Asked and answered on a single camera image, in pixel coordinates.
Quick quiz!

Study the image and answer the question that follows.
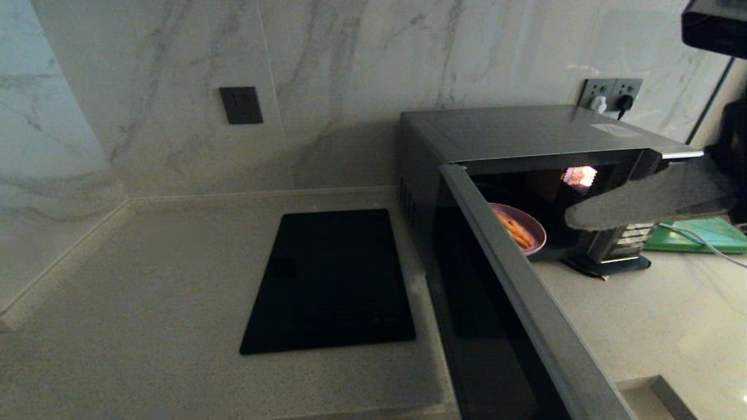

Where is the purple plastic plate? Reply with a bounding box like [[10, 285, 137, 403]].
[[488, 202, 548, 257]]

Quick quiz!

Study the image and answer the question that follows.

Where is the black silver microwave oven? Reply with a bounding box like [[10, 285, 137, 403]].
[[398, 104, 704, 278]]

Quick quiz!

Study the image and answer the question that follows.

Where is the green plastic cutting board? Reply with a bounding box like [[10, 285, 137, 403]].
[[644, 216, 747, 255]]

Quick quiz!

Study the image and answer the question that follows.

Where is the dark cloth pad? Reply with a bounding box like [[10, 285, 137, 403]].
[[562, 254, 652, 278]]

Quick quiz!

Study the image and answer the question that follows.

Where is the black glass induction cooktop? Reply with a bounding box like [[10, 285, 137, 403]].
[[239, 208, 417, 356]]

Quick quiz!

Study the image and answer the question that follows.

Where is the white power cable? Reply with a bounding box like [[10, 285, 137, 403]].
[[659, 223, 747, 270]]

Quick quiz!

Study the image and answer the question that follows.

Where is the grey double wall socket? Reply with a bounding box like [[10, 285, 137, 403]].
[[577, 78, 644, 115]]

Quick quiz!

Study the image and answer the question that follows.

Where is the dark single wall socket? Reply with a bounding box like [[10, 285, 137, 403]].
[[219, 87, 265, 126]]

